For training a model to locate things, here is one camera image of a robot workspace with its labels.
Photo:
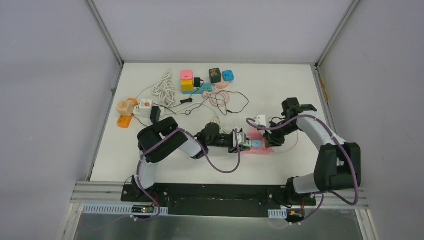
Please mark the yellow cube adapter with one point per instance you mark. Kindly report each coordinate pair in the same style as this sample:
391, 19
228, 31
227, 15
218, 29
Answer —
187, 85

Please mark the blue charger plug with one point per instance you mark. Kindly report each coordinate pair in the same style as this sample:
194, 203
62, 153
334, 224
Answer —
257, 144

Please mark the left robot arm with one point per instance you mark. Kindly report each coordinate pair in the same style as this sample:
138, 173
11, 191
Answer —
161, 139

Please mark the teal power strip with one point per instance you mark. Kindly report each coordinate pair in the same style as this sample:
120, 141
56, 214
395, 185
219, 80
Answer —
205, 87

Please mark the green charger plug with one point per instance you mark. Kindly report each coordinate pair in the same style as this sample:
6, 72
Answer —
247, 144

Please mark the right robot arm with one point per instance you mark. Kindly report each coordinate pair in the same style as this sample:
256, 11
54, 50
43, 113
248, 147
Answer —
338, 166

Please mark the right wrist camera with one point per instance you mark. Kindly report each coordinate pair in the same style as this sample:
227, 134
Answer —
260, 122

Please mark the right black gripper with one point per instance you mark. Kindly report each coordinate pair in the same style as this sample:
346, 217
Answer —
272, 140

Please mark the pink cube adapter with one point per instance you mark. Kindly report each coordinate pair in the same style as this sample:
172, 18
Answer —
186, 75

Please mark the dark green cube adapter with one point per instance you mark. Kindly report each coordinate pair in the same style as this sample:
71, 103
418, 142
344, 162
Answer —
215, 75

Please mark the pink round socket base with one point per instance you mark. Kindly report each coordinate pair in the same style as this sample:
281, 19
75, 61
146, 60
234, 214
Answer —
221, 85

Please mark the small black plug adapter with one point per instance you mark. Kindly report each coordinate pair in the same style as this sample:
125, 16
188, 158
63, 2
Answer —
197, 82

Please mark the black power adapter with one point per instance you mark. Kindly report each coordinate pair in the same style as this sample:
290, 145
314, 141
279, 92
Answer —
155, 114

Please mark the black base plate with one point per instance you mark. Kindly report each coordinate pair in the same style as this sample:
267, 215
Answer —
218, 200

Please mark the pink triangular power strip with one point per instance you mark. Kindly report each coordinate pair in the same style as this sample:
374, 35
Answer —
255, 134

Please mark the beige cube adapter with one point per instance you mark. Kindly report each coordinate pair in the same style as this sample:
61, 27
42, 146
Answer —
125, 108

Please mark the orange power strip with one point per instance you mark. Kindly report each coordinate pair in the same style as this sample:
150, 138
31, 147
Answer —
124, 121

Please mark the white cube adapter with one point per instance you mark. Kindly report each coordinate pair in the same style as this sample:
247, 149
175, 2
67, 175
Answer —
144, 109

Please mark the blue cube adapter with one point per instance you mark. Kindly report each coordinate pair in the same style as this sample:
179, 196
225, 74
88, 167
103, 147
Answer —
228, 75

